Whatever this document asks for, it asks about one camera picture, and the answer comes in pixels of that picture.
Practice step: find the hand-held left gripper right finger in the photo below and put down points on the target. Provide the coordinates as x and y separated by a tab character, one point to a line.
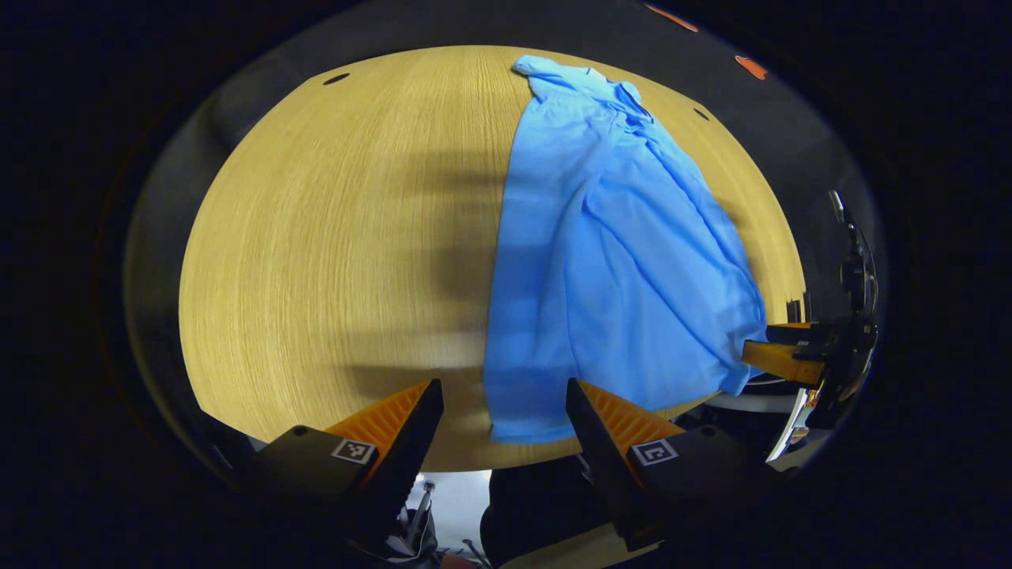
601	458

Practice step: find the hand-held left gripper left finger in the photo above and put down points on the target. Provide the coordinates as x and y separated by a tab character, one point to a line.
407	450

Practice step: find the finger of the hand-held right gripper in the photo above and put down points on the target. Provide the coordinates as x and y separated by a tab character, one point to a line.
779	359

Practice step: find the light blue T-shirt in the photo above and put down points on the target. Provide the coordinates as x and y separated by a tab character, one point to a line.
624	276

